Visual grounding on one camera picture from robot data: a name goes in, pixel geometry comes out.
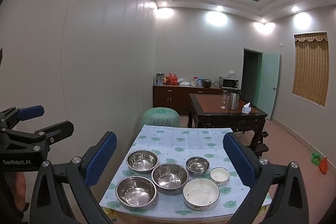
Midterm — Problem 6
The dark wooden sideboard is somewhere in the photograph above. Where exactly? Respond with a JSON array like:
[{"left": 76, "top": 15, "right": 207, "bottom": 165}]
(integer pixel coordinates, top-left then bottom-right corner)
[{"left": 153, "top": 84, "right": 223, "bottom": 116}]

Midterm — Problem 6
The large steel bowl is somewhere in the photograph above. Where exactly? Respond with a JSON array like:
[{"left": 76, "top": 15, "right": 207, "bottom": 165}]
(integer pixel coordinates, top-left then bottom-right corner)
[
  {"left": 126, "top": 150, "right": 159, "bottom": 171},
  {"left": 151, "top": 163, "right": 189, "bottom": 190},
  {"left": 115, "top": 176, "right": 157, "bottom": 207}
]

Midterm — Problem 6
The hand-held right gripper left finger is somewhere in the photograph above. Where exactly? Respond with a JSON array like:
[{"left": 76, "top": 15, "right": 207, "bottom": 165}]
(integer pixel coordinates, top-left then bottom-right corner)
[{"left": 29, "top": 132, "right": 117, "bottom": 224}]

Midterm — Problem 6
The small white enamel bowl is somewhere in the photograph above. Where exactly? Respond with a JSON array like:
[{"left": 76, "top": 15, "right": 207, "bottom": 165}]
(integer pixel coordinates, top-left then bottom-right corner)
[{"left": 210, "top": 167, "right": 230, "bottom": 185}]

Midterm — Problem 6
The dark wooden table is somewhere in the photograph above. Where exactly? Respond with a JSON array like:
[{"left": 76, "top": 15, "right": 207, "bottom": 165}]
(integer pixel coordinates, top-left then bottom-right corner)
[{"left": 187, "top": 93, "right": 269, "bottom": 151}]

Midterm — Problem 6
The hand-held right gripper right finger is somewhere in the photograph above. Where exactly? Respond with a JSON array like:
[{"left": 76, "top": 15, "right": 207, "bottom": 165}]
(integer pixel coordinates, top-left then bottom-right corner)
[{"left": 223, "top": 132, "right": 309, "bottom": 224}]

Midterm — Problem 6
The orange floor toy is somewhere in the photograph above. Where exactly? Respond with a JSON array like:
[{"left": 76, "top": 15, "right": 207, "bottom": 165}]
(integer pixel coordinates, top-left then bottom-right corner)
[{"left": 319, "top": 157, "right": 328, "bottom": 174}]

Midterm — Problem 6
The steel thermos kettle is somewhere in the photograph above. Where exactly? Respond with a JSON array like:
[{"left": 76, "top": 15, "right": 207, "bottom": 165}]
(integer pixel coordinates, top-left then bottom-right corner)
[{"left": 228, "top": 90, "right": 241, "bottom": 110}]

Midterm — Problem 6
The small steel bowl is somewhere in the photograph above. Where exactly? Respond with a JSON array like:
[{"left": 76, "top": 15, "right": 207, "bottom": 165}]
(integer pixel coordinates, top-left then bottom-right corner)
[{"left": 185, "top": 156, "right": 210, "bottom": 176}]

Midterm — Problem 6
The dark wooden bench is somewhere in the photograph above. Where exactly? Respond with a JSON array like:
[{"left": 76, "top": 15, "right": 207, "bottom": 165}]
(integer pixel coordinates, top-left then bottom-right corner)
[{"left": 245, "top": 130, "right": 270, "bottom": 159}]

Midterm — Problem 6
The large white enamel bowl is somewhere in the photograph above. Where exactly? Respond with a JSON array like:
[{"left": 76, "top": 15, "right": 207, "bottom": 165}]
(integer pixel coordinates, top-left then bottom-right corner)
[{"left": 183, "top": 178, "right": 220, "bottom": 210}]

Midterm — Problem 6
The green cloud print tablecloth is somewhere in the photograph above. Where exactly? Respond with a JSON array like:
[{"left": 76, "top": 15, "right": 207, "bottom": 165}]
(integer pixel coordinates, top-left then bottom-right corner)
[{"left": 99, "top": 124, "right": 272, "bottom": 216}]

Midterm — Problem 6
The white microwave oven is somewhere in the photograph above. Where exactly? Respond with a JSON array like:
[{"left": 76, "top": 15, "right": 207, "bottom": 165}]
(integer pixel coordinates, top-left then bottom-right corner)
[{"left": 219, "top": 76, "right": 240, "bottom": 89}]

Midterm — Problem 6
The person's left hand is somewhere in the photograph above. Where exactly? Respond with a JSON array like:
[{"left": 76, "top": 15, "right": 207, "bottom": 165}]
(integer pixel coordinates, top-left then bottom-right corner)
[{"left": 15, "top": 173, "right": 27, "bottom": 214}]

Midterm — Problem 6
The green door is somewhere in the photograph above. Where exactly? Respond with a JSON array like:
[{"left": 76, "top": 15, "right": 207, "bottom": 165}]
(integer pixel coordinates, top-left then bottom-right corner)
[{"left": 259, "top": 53, "right": 280, "bottom": 121}]

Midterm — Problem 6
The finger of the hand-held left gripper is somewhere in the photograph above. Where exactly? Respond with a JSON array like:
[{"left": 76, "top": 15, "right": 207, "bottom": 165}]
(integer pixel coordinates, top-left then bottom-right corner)
[
  {"left": 0, "top": 105, "right": 45, "bottom": 132},
  {"left": 1, "top": 120, "right": 75, "bottom": 151}
]

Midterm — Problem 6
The striped window blind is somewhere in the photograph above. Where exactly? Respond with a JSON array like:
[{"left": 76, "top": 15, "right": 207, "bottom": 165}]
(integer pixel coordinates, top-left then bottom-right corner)
[{"left": 292, "top": 32, "right": 330, "bottom": 107}]

